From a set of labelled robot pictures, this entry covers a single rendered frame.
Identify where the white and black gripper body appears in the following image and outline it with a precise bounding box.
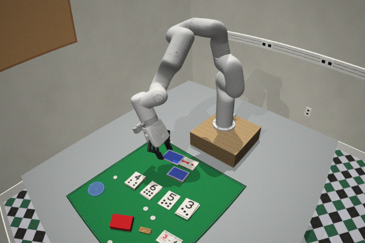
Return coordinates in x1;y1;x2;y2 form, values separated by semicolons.
142;118;169;148

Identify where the red rectangular block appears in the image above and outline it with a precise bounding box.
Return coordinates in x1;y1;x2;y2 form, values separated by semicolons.
109;214;134;231

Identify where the blue round disc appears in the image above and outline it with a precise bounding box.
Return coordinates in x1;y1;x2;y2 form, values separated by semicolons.
88;182;105;196

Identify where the blue card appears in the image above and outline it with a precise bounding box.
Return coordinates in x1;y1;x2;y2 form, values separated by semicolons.
167;166;189;182
163;150;186;165

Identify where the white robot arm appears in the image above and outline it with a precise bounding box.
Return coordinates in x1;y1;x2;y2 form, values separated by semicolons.
131;18;245;134

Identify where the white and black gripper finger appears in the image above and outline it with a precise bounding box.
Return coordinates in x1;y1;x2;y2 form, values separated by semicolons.
147;140;164;160
164;130;173;150

